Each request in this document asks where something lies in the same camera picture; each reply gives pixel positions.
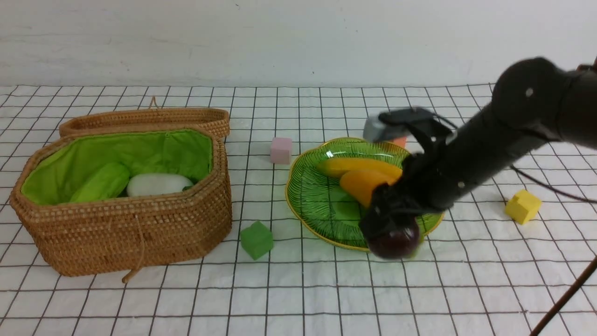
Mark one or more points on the orange toy mango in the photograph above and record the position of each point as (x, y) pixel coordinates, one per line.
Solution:
(360, 184)

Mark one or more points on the white toy radish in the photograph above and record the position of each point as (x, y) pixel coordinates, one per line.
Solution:
(156, 184)

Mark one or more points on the yellow toy banana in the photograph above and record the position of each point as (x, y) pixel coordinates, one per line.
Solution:
(336, 167)

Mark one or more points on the yellow foam cube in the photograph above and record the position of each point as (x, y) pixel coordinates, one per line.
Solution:
(523, 207)

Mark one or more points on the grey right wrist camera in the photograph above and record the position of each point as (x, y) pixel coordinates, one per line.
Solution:
(394, 123)

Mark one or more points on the white black-grid tablecloth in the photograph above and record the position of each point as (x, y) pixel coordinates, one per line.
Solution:
(478, 274)

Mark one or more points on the light green toy gourd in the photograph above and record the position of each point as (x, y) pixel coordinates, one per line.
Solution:
(107, 182)

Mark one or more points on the dark purple toy mangosteen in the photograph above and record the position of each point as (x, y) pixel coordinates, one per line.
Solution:
(397, 243)

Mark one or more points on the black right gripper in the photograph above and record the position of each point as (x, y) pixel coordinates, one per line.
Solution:
(414, 203)

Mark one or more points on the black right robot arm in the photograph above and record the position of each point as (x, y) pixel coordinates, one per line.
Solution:
(534, 102)

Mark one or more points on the green foam cube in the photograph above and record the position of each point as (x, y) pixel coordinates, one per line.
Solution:
(256, 240)

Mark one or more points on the woven wicker basket lid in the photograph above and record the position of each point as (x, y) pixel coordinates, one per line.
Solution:
(213, 120)

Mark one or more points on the woven wicker basket green lining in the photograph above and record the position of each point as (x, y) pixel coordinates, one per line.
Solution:
(127, 232)

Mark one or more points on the orange foam cube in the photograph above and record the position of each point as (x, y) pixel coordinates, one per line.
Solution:
(401, 142)

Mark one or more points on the pink foam cube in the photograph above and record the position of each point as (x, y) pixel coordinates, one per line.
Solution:
(281, 151)

